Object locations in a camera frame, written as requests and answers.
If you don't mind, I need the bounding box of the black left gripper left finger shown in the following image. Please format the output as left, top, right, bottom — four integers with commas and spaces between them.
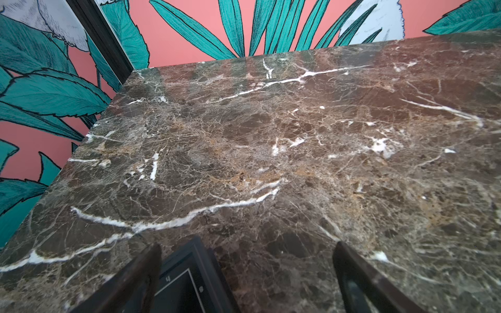
72, 243, 162, 312

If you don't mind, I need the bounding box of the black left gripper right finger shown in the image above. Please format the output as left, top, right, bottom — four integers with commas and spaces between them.
332, 241, 424, 313

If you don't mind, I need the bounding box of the black white checkerboard calibration board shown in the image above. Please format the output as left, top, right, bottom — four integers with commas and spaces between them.
151, 236, 240, 312

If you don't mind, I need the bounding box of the black left corner frame post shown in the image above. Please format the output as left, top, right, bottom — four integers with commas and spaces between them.
66, 0, 134, 83

